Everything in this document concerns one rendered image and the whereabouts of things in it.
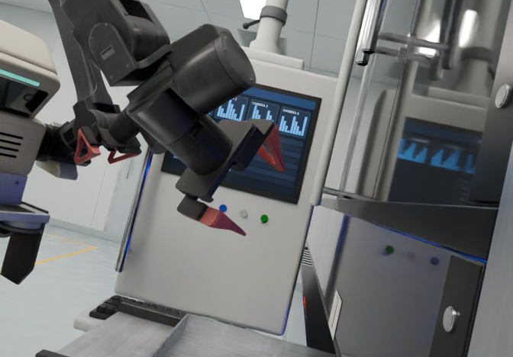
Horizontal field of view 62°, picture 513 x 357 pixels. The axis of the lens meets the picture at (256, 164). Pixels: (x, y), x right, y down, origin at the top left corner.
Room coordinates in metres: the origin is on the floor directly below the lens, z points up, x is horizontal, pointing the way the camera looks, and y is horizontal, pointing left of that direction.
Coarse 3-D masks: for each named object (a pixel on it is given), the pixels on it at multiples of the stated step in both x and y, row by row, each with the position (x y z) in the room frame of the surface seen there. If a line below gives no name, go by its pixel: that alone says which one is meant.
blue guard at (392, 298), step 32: (320, 224) 1.47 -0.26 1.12; (352, 224) 0.74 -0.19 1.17; (320, 256) 1.20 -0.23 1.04; (352, 256) 0.67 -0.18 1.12; (384, 256) 0.46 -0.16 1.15; (416, 256) 0.35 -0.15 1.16; (448, 256) 0.29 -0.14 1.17; (352, 288) 0.61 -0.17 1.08; (384, 288) 0.43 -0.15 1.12; (416, 288) 0.34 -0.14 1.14; (480, 288) 0.23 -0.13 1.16; (352, 320) 0.56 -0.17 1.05; (384, 320) 0.41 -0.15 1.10; (416, 320) 0.32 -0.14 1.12; (352, 352) 0.51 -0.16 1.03; (384, 352) 0.38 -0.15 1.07; (416, 352) 0.31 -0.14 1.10
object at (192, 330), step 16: (192, 320) 0.86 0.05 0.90; (208, 320) 0.85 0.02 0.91; (176, 336) 0.79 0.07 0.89; (192, 336) 0.83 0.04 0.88; (208, 336) 0.85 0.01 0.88; (224, 336) 0.85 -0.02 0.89; (240, 336) 0.84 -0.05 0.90; (256, 336) 0.84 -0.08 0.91; (272, 336) 0.84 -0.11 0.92; (160, 352) 0.69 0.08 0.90; (176, 352) 0.75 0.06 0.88; (192, 352) 0.76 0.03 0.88; (208, 352) 0.78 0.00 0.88; (224, 352) 0.80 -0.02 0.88; (240, 352) 0.81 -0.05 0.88; (256, 352) 0.83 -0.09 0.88; (272, 352) 0.84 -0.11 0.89; (288, 352) 0.84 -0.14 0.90; (304, 352) 0.83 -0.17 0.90; (320, 352) 0.83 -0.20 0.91
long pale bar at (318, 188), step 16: (352, 32) 0.95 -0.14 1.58; (352, 48) 0.95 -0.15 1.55; (352, 64) 0.95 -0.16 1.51; (336, 96) 0.95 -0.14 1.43; (336, 112) 0.95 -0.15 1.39; (336, 128) 0.95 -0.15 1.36; (320, 160) 0.95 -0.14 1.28; (320, 176) 0.95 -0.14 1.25; (320, 192) 0.95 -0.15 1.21; (336, 192) 0.95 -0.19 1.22
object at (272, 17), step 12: (276, 0) 1.27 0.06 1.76; (288, 0) 1.29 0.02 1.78; (264, 12) 1.27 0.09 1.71; (276, 12) 1.26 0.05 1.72; (252, 24) 1.36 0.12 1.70; (264, 24) 1.27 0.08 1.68; (276, 24) 1.27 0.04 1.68; (264, 36) 1.27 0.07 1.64; (276, 36) 1.28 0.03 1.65; (264, 48) 1.25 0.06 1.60; (276, 48) 1.27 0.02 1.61
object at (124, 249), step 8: (144, 152) 1.17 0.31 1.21; (152, 152) 1.17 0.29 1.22; (144, 160) 1.16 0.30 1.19; (144, 168) 1.16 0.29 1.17; (144, 176) 1.16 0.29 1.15; (136, 184) 1.17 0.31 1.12; (144, 184) 1.17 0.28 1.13; (136, 192) 1.16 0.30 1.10; (136, 200) 1.16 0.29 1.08; (136, 208) 1.16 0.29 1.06; (128, 216) 1.17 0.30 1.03; (136, 216) 1.17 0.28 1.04; (128, 224) 1.16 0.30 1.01; (128, 232) 1.16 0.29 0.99; (128, 240) 1.16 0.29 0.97; (120, 248) 1.17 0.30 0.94; (128, 248) 1.17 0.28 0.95; (120, 256) 1.16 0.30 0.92; (120, 264) 1.16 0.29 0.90
